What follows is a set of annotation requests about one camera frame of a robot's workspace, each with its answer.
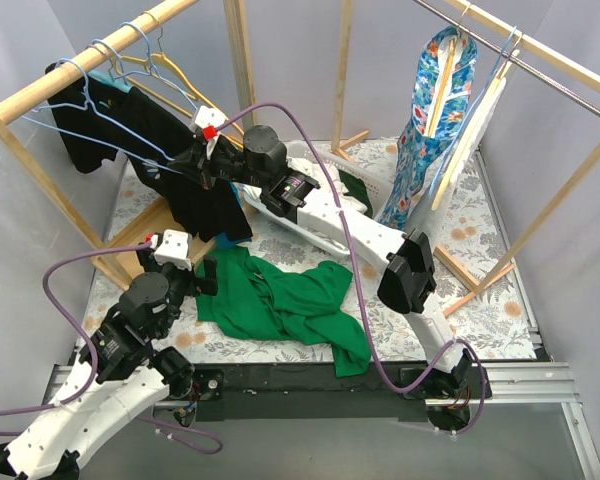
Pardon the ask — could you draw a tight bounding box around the teal t shirt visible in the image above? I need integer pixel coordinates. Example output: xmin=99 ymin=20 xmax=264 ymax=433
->
xmin=214 ymin=183 xmax=253 ymax=250

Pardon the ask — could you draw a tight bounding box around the bright green t shirt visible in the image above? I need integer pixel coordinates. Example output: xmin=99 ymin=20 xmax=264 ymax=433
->
xmin=196 ymin=247 xmax=371 ymax=377

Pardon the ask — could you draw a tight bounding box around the black t shirt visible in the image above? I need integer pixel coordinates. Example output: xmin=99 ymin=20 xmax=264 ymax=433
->
xmin=44 ymin=62 xmax=254 ymax=242

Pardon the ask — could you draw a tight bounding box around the teal plastic hanger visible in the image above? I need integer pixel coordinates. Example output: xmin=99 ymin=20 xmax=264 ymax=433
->
xmin=88 ymin=70 xmax=131 ymax=93

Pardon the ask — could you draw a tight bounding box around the green and white raglan shirt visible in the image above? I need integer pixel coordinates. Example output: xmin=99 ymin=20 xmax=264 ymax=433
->
xmin=338 ymin=170 xmax=373 ymax=215

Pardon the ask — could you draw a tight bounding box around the white t shirt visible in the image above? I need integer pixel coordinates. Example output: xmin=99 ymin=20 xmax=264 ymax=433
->
xmin=288 ymin=157 xmax=374 ymax=218

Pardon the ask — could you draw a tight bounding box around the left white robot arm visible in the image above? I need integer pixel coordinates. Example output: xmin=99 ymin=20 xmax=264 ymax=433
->
xmin=0 ymin=253 xmax=218 ymax=479

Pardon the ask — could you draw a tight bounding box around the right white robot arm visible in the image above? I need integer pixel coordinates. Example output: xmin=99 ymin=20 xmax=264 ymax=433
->
xmin=169 ymin=125 xmax=476 ymax=398

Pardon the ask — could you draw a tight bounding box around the cream wooden hanger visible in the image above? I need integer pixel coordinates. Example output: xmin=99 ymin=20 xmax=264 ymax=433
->
xmin=429 ymin=60 xmax=513 ymax=212

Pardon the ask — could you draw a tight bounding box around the wooden clothes rack left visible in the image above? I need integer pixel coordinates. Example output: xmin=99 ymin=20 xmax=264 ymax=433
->
xmin=0 ymin=0 xmax=286 ymax=291

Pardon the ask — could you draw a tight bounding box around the wooden clothes rack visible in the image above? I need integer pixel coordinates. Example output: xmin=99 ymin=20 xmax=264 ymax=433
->
xmin=0 ymin=0 xmax=286 ymax=291
xmin=343 ymin=1 xmax=600 ymax=330

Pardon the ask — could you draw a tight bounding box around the floral patterned table mat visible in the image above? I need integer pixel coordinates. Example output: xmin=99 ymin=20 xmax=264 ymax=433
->
xmin=108 ymin=138 xmax=536 ymax=364

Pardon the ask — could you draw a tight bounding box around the white plastic laundry basket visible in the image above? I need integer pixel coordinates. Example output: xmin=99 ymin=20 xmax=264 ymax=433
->
xmin=243 ymin=140 xmax=402 ymax=268

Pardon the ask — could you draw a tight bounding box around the white fleece garment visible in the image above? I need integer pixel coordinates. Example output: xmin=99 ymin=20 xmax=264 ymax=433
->
xmin=405 ymin=73 xmax=507 ymax=235

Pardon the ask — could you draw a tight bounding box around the blue floral garment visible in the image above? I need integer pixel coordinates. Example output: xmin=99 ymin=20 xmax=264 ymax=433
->
xmin=377 ymin=26 xmax=478 ymax=230

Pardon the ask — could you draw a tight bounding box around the wooden clothes rack right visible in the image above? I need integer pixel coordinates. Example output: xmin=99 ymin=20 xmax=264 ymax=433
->
xmin=343 ymin=1 xmax=600 ymax=330

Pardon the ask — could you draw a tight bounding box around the metal hanging rod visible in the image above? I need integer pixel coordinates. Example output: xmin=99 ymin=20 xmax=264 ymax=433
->
xmin=415 ymin=1 xmax=600 ymax=119

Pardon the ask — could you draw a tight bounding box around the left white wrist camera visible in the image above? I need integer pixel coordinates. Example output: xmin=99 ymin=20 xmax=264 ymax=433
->
xmin=142 ymin=229 xmax=193 ymax=271

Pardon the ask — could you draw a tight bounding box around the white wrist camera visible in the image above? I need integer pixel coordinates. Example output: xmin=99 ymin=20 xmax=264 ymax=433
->
xmin=142 ymin=229 xmax=193 ymax=271
xmin=189 ymin=106 xmax=228 ymax=158

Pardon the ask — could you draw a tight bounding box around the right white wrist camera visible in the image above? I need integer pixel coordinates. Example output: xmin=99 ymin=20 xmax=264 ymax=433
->
xmin=189 ymin=106 xmax=228 ymax=158

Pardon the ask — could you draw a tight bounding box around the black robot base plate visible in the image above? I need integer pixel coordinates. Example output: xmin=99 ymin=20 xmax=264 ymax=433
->
xmin=192 ymin=362 xmax=457 ymax=423

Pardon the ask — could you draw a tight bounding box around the blue wire hanger right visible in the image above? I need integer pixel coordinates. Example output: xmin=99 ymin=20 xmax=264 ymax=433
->
xmin=476 ymin=26 xmax=520 ymax=102

